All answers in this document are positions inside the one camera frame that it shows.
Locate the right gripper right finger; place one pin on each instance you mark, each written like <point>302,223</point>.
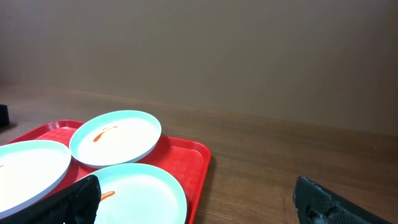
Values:
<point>315,204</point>

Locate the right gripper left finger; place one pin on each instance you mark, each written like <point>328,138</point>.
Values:
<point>75,204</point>

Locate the light blue plate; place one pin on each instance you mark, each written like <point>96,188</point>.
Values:
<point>140,193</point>
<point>115,138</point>
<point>29,171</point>

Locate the black metal tray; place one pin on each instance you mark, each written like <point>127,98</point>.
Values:
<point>4,116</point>

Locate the red plastic tray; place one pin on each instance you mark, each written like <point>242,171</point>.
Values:
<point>186,160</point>

